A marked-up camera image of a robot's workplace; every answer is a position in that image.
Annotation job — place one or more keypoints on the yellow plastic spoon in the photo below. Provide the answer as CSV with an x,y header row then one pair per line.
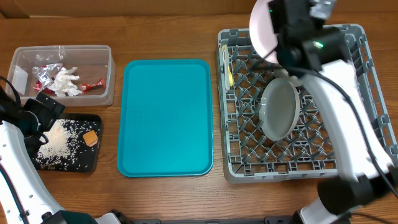
x,y
230,77

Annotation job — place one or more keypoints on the grey dishwasher rack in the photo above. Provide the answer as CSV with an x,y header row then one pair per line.
x,y
248,155

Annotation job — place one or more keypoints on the grey bowl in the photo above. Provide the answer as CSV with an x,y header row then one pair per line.
x,y
282,73

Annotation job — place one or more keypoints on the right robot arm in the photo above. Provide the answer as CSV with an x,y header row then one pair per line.
x,y
319,56

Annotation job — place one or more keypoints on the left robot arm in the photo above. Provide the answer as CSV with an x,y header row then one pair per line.
x,y
24,197

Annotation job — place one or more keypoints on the teal serving tray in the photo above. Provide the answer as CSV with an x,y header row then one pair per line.
x,y
166,121

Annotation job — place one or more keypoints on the clear plastic bin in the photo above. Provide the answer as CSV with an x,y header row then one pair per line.
x,y
93,62

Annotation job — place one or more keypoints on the black waste tray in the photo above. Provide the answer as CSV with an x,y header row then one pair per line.
x,y
81,158

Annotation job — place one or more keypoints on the pink plate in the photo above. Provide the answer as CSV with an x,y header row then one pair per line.
x,y
261,30

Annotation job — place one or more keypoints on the silver foil wrapper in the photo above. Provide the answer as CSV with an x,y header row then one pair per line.
x,y
45,76

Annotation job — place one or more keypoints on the white napkin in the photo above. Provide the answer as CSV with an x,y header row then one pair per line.
x,y
63,83

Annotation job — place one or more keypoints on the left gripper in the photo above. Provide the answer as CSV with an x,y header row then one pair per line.
x,y
48,115

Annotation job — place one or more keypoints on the red sauce packet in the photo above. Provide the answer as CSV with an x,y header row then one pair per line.
x,y
88,87

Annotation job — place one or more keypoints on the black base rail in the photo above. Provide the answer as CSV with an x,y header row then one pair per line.
x,y
266,220

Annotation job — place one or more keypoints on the white rice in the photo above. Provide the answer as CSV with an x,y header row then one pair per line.
x,y
59,143

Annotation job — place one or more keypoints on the grey plate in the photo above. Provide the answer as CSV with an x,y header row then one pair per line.
x,y
280,108

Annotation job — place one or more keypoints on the orange food cube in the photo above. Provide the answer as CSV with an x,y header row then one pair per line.
x,y
90,138

